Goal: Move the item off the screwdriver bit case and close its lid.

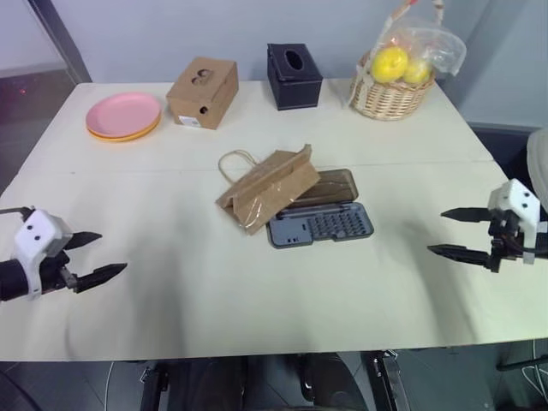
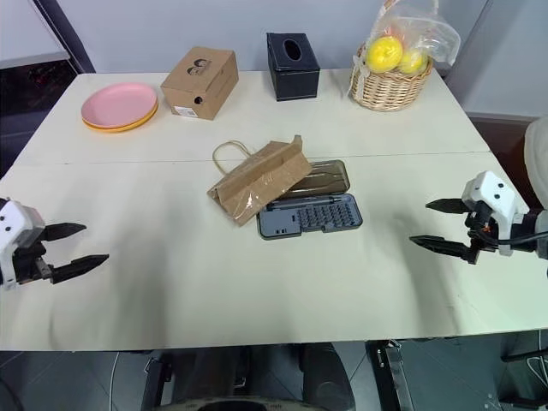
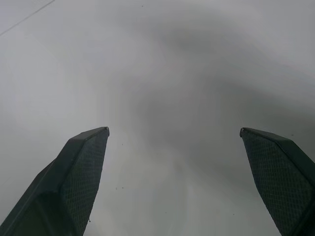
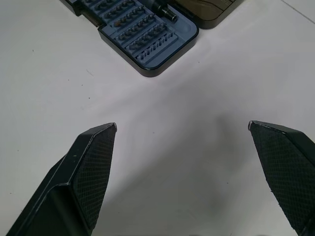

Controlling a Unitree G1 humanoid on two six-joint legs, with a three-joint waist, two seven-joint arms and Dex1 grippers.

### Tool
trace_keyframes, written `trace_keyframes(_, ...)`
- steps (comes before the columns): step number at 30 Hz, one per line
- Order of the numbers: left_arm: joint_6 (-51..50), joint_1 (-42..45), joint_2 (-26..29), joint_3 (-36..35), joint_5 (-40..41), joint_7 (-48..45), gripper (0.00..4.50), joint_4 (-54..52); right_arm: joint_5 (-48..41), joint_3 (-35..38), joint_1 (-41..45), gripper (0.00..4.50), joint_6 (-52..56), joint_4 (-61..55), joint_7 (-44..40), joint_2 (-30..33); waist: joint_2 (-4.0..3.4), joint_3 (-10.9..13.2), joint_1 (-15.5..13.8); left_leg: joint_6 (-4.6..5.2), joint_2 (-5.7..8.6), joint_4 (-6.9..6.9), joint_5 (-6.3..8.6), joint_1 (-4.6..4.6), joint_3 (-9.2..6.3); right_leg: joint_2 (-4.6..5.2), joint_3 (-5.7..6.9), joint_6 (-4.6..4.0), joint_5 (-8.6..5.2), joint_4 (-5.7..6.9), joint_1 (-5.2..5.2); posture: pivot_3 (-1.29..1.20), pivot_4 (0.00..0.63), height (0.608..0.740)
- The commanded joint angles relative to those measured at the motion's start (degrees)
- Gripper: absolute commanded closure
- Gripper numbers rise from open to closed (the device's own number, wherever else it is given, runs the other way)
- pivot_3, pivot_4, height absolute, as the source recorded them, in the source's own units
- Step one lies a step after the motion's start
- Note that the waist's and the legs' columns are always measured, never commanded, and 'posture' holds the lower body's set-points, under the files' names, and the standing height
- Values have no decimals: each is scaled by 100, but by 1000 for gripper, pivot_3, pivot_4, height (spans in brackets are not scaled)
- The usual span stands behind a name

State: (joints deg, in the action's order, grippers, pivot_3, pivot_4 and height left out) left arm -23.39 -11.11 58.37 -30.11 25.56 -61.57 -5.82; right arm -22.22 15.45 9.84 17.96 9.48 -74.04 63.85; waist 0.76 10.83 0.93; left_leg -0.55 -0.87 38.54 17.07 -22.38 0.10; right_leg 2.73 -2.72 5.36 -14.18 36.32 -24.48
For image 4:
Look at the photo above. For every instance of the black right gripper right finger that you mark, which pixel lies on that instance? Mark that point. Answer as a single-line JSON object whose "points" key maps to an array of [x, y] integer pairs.
{"points": [[285, 167]]}

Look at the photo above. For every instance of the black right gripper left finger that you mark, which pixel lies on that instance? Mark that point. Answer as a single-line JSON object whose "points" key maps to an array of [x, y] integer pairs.
{"points": [[81, 177]]}

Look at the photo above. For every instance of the screwdriver bit set case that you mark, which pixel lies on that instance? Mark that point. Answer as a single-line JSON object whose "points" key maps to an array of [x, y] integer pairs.
{"points": [[152, 34]]}

